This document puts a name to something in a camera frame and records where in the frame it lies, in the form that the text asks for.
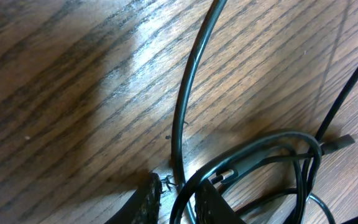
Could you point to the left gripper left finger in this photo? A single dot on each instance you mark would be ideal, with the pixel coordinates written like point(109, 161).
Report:
point(143, 206)

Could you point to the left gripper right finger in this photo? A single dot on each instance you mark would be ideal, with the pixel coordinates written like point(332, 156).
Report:
point(211, 208)

